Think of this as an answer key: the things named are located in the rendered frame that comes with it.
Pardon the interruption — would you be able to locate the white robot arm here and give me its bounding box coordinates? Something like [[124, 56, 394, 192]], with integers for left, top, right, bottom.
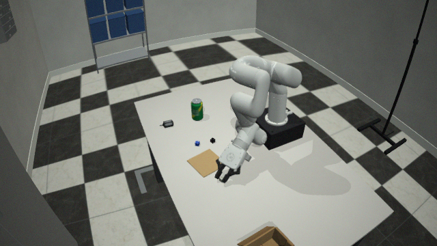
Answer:
[[229, 55, 302, 151]]

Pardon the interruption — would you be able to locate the green soda can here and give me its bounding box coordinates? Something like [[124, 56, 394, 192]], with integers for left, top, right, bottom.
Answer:
[[191, 98, 203, 121]]

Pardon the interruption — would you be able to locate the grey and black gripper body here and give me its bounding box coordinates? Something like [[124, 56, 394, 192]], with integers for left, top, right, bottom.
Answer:
[[218, 143, 247, 170]]

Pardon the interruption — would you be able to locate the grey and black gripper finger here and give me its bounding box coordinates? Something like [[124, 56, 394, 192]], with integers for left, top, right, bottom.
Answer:
[[215, 159, 226, 179], [222, 166, 240, 183]]

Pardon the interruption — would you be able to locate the open brown cardboard box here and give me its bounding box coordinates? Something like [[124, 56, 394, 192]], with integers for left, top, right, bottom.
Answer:
[[237, 226, 294, 246]]

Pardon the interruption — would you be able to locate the tan square mat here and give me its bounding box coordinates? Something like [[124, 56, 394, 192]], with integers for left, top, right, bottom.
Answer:
[[187, 149, 219, 177]]

